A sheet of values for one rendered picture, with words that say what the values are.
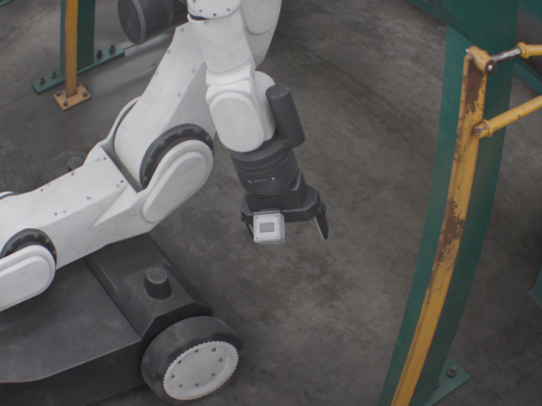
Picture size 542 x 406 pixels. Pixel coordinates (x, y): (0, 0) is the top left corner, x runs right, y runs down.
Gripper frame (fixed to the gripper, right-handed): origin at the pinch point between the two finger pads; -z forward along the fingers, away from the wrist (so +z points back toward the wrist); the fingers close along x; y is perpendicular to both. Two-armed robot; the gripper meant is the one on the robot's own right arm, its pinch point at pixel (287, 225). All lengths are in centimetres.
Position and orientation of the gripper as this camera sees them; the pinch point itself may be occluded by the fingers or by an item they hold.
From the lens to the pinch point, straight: 151.5
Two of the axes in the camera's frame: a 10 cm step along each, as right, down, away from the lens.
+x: 9.6, -0.9, -2.6
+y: 1.2, -7.0, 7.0
